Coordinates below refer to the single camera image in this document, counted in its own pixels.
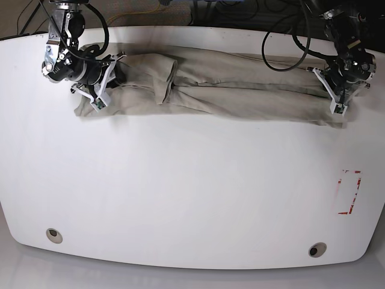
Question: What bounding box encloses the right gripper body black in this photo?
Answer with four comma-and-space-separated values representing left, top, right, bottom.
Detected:
106, 61, 126, 89

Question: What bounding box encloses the beige t-shirt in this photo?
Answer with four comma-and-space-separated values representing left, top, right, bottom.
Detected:
75, 43, 358, 129

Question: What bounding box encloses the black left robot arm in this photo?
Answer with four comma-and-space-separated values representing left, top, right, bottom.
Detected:
304, 1, 376, 94

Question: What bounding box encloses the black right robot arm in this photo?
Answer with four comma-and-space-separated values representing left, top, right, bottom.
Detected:
42, 1, 125, 91

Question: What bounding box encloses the left table grommet hole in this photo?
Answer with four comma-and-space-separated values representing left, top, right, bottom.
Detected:
46, 228, 63, 244

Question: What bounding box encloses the table grommet hole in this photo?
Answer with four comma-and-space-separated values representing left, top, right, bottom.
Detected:
46, 228, 63, 244
309, 242, 327, 258

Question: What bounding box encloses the red tape rectangle marking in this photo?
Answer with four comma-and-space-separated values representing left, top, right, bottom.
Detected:
334, 170, 362, 215

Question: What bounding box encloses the right table grommet hole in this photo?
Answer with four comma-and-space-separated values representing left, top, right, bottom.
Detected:
309, 242, 327, 258

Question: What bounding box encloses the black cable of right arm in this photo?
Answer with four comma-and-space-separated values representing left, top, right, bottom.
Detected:
38, 0, 109, 61

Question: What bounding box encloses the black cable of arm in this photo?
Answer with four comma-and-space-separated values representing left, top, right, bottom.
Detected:
38, 0, 109, 61
260, 0, 334, 73

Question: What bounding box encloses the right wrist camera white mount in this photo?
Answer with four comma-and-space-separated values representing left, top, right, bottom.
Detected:
70, 52, 126, 112

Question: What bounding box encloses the yellow cable on floor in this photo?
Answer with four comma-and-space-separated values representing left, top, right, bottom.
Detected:
106, 0, 165, 25

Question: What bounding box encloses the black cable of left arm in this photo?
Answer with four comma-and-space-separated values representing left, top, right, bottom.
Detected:
260, 0, 334, 73

